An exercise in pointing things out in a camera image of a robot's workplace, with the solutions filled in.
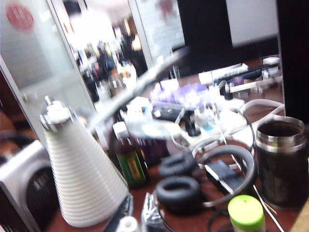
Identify silver speaker black grille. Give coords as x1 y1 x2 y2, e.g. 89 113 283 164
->
0 139 59 232

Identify white ribbed cone vase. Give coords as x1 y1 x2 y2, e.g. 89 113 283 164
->
39 95 130 228

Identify dark mug steel rim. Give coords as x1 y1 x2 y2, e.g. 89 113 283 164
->
255 116 308 210

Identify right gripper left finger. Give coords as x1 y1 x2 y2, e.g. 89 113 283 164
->
102 197 133 232

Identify black headphones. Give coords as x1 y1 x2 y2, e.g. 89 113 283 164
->
155 145 258 214

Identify black AOC monitor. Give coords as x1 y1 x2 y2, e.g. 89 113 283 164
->
177 0 282 76

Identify green lid glass jar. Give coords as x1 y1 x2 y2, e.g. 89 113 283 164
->
227 195 267 232

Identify white power strip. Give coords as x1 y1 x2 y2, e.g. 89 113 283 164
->
125 96 247 146

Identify brown bottle green label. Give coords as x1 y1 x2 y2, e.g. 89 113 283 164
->
112 122 151 188

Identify long white pen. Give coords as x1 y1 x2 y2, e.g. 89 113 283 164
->
88 45 191 131

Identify red round door sticker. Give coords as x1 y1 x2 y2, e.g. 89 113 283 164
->
5 4 35 34

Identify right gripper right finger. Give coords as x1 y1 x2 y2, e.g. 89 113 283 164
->
141 193 167 232

